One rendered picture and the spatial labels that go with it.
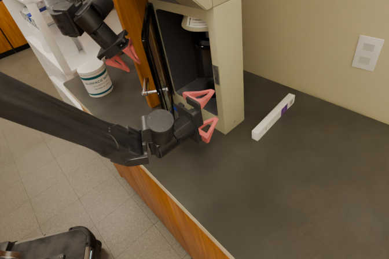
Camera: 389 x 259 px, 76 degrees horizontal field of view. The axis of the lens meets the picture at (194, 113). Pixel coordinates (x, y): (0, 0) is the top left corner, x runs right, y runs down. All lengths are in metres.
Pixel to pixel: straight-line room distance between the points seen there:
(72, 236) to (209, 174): 1.13
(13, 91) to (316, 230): 0.72
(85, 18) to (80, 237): 1.32
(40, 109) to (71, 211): 1.80
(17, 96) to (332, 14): 0.93
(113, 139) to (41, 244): 1.40
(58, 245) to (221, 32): 1.51
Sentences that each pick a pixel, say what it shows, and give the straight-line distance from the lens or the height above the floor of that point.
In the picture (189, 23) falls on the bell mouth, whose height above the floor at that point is 1.34.
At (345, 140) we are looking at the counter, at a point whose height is 0.94.
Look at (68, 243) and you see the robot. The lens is 1.78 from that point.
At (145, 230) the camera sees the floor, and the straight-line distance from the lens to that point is 1.89.
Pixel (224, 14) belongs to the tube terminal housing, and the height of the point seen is 1.38.
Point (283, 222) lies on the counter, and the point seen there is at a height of 0.94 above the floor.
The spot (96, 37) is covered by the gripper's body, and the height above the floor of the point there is 1.38.
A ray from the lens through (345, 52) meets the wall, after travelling 1.05.
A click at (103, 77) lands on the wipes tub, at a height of 1.03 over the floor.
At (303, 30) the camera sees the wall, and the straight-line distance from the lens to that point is 1.09.
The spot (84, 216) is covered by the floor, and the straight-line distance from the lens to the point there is 2.14.
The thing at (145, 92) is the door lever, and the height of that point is 1.21.
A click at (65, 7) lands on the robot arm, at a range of 0.79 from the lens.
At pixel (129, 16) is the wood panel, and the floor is 1.35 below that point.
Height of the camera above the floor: 1.62
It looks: 40 degrees down
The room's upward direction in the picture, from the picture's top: 11 degrees counter-clockwise
